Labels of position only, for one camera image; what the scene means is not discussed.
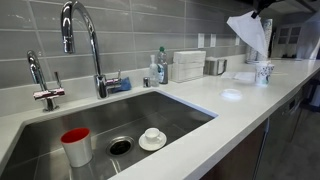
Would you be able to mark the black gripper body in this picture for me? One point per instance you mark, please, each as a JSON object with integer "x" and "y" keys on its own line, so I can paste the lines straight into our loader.
{"x": 266, "y": 3}

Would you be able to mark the white paper serviette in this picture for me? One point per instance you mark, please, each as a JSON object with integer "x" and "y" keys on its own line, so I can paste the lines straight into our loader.
{"x": 250, "y": 31}

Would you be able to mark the tall paper cup stack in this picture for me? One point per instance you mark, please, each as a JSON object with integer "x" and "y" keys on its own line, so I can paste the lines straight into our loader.
{"x": 269, "y": 33}
{"x": 251, "y": 55}

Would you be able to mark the patterned paper cup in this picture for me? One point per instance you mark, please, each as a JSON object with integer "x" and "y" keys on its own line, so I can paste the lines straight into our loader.
{"x": 264, "y": 73}

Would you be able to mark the white cup red inside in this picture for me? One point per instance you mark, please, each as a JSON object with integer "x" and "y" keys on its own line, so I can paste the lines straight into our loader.
{"x": 78, "y": 153}

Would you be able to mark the glass door cabinet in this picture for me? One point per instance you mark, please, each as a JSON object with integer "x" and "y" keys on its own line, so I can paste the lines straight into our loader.
{"x": 285, "y": 38}

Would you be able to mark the white power outlet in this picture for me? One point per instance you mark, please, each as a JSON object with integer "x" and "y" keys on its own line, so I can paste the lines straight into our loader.
{"x": 213, "y": 40}

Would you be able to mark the green cap soap bottle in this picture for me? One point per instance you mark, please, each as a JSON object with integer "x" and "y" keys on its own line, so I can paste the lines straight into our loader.
{"x": 163, "y": 70}

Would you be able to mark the clear soap dispenser bottle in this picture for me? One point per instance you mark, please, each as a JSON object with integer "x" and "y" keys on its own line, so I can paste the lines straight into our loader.
{"x": 153, "y": 75}

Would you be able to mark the stainless dishwasher front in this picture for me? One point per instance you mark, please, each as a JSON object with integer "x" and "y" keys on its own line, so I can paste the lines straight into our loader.
{"x": 283, "y": 133}

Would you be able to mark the small chrome sink button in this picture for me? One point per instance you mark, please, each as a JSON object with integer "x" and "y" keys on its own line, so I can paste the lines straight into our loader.
{"x": 146, "y": 82}

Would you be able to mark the dark cabinet front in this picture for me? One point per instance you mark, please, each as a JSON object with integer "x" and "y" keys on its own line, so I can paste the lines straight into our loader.
{"x": 240, "y": 160}

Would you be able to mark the blue sponge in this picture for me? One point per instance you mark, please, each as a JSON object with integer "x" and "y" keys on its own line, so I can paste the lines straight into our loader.
{"x": 125, "y": 85}

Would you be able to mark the small white teacup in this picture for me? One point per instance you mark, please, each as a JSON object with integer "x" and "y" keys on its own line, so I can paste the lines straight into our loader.
{"x": 152, "y": 135}

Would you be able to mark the tall chrome gooseneck faucet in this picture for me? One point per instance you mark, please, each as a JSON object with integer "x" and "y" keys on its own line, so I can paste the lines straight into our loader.
{"x": 96, "y": 60}

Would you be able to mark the stainless steel sink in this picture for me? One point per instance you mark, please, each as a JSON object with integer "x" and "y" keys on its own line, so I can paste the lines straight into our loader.
{"x": 100, "y": 116}

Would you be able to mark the sink drain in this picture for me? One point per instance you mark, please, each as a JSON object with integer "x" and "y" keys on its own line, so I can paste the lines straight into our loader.
{"x": 120, "y": 146}

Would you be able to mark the small chrome tap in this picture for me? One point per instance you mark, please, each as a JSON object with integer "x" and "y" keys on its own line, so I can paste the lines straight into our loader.
{"x": 37, "y": 72}

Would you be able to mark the white wall plate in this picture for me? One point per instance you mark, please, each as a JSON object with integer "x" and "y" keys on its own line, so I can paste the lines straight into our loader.
{"x": 237, "y": 40}

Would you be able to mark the white light switch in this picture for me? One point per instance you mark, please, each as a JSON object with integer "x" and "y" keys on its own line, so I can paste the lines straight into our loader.
{"x": 201, "y": 40}

